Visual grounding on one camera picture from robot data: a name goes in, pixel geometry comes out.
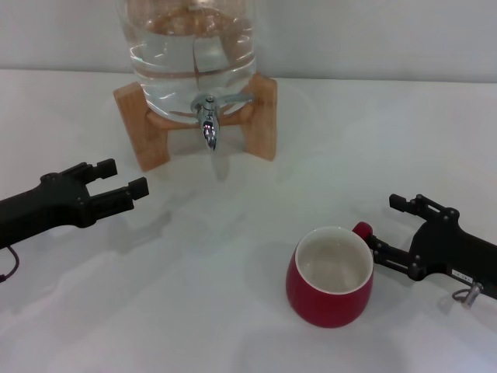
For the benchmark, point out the red cup with white inside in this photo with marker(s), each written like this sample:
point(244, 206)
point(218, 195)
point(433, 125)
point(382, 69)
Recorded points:
point(310, 307)

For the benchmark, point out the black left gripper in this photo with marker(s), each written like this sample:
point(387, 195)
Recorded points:
point(50, 206)

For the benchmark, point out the wooden dispenser stand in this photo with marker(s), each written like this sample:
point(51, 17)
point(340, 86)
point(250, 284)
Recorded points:
point(264, 116)

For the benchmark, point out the chrome faucet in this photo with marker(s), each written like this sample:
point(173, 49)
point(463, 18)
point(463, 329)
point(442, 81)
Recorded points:
point(209, 128)

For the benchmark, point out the clear glass water dispenser jar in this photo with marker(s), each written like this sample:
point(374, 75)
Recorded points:
point(174, 58)

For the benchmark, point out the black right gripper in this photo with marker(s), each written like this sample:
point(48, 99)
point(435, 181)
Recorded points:
point(438, 245)

